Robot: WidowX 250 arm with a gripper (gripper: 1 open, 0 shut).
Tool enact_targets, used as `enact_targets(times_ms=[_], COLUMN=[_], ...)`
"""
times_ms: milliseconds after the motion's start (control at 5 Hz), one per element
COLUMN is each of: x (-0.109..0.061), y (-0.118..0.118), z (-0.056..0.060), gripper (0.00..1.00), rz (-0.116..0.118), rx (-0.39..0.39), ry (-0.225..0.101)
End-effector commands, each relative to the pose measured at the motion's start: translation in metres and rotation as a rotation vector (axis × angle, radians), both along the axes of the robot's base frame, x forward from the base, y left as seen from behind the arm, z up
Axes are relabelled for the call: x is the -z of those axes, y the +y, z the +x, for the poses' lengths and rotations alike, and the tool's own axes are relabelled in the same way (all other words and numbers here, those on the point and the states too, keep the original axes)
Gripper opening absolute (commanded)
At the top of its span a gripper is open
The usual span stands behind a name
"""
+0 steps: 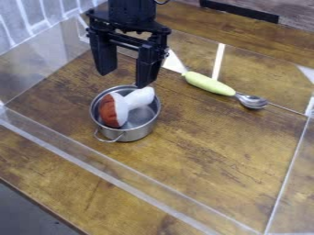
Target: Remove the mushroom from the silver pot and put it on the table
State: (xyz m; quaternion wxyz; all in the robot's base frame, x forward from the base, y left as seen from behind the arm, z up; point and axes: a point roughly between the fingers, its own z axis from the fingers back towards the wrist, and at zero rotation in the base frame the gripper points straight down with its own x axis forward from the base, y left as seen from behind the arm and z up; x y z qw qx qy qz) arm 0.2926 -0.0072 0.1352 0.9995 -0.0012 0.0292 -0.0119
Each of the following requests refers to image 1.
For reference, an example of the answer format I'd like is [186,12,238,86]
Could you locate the plush mushroom red cap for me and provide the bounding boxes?
[97,87,155,128]

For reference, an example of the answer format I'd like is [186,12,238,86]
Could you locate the small silver pot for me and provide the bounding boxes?
[89,85,160,143]

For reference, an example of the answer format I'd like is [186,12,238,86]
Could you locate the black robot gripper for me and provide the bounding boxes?
[85,0,172,88]

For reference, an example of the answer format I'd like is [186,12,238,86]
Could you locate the green handled metal spoon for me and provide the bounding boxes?
[182,72,269,109]

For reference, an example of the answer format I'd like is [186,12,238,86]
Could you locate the clear acrylic enclosure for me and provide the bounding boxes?
[0,3,314,235]

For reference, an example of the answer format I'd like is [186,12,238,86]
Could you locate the black bar on table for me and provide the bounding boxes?
[199,0,279,24]

